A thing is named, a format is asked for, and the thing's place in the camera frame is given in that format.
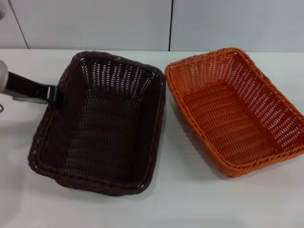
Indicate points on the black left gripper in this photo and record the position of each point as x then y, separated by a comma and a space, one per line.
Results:
23, 84

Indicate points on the dark brown woven basket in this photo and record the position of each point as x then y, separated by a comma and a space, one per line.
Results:
102, 133

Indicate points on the orange woven basket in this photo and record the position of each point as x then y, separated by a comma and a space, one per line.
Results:
232, 118

